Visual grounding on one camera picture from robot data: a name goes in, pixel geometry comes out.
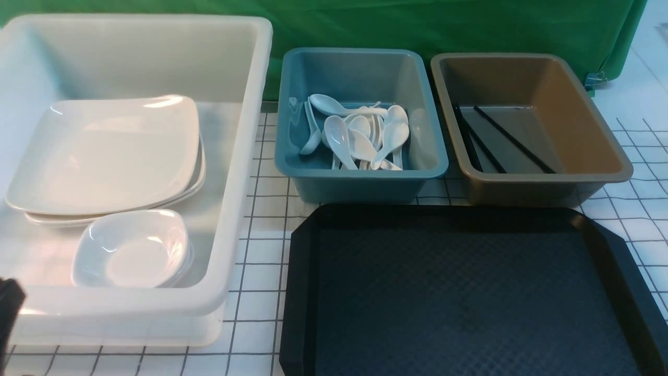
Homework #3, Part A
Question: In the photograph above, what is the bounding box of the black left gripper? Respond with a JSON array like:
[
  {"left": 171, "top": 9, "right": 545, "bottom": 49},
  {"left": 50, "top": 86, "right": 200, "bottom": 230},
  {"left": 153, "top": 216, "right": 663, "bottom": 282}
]
[{"left": 1, "top": 278, "right": 26, "bottom": 366}]

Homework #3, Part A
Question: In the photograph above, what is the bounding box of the small white dish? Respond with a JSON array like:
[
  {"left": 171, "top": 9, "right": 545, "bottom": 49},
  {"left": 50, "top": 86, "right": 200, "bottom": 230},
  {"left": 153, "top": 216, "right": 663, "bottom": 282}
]
[
  {"left": 157, "top": 243, "right": 194, "bottom": 288},
  {"left": 71, "top": 209, "right": 191, "bottom": 288}
]

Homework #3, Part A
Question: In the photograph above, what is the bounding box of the large white square plate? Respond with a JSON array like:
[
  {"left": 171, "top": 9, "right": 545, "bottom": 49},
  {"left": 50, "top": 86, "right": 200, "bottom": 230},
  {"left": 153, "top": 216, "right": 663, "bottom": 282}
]
[{"left": 5, "top": 95, "right": 200, "bottom": 216}]

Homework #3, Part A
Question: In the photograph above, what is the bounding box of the white ceramic spoon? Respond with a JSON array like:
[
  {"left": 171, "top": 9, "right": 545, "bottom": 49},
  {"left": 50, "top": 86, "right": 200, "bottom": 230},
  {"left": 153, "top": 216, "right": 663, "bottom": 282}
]
[{"left": 369, "top": 121, "right": 410, "bottom": 170}]

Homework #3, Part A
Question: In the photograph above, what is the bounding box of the black chopstick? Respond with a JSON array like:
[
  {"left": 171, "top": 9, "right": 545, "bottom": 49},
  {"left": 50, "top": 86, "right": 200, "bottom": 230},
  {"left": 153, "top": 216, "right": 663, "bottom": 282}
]
[
  {"left": 474, "top": 105, "right": 556, "bottom": 174},
  {"left": 470, "top": 126, "right": 507, "bottom": 174},
  {"left": 453, "top": 102, "right": 484, "bottom": 172}
]

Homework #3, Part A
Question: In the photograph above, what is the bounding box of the lower white plate in tub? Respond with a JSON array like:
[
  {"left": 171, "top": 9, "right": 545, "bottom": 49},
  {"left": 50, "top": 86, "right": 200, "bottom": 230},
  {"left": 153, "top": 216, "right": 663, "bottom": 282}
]
[{"left": 24, "top": 180, "right": 205, "bottom": 228}]

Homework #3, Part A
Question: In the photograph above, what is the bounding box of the small white dish in tub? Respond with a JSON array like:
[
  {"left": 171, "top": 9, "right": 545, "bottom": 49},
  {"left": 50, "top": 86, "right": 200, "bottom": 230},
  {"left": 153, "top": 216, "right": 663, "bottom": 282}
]
[{"left": 157, "top": 243, "right": 194, "bottom": 288}]

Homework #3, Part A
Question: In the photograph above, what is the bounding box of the large white plastic tub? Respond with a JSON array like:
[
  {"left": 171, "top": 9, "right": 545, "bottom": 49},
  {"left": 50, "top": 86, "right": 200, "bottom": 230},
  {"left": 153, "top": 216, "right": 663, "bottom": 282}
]
[{"left": 1, "top": 14, "right": 272, "bottom": 342}]

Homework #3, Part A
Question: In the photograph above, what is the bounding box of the white spoon left side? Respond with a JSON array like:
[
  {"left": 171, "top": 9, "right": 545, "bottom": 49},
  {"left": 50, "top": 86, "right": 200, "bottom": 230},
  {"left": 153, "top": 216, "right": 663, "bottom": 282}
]
[{"left": 300, "top": 98, "right": 321, "bottom": 155}]

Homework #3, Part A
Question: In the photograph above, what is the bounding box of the black serving tray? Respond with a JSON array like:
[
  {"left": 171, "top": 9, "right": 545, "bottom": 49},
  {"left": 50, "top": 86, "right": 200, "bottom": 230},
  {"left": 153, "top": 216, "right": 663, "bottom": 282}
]
[{"left": 279, "top": 203, "right": 667, "bottom": 375}]

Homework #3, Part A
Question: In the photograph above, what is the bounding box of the white spoon centre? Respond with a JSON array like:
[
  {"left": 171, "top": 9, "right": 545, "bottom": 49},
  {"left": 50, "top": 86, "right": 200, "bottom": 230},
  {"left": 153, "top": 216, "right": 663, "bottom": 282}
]
[{"left": 324, "top": 116, "right": 358, "bottom": 170}]

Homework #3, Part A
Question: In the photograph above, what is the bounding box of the white spoon top of pile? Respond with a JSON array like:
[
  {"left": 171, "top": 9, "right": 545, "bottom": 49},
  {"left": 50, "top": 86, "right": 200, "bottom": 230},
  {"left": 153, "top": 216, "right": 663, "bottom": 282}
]
[{"left": 308, "top": 93, "right": 388, "bottom": 117}]

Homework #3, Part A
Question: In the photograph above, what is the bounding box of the teal plastic bin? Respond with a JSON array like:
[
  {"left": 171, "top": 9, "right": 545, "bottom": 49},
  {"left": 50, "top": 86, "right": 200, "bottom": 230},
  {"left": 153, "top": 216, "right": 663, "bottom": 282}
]
[{"left": 274, "top": 48, "right": 449, "bottom": 203}]

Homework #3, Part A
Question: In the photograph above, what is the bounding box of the white spoon front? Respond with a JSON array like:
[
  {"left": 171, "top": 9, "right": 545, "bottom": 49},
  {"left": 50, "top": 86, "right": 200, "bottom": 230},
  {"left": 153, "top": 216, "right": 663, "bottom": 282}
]
[{"left": 348, "top": 129, "right": 402, "bottom": 171}]

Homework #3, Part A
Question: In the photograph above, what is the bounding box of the brown plastic bin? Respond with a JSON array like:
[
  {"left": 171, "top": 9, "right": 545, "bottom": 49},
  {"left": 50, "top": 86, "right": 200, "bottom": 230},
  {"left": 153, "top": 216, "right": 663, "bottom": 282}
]
[{"left": 430, "top": 53, "right": 633, "bottom": 207}]

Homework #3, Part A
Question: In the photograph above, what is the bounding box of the metal binder clip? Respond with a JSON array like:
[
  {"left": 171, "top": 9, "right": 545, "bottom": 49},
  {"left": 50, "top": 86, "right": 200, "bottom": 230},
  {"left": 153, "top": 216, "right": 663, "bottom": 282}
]
[{"left": 583, "top": 71, "right": 609, "bottom": 92}]

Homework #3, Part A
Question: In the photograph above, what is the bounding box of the green cloth backdrop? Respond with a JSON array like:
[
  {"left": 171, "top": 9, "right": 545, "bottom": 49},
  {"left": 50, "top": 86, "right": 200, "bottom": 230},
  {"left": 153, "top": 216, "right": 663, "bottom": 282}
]
[{"left": 1, "top": 1, "right": 646, "bottom": 100}]

